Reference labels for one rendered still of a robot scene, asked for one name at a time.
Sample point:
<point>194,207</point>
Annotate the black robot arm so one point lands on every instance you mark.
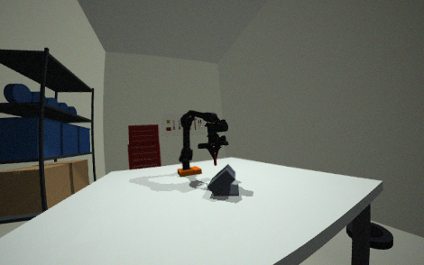
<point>214,126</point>

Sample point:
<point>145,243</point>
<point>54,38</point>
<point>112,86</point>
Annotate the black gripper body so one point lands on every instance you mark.
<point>209,145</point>

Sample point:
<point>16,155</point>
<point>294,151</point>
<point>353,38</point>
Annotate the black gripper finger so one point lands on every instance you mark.
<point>211,150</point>
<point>216,150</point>

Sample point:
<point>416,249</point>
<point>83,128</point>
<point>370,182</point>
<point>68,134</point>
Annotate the dark grey sloped panel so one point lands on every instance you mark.
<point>220,184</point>

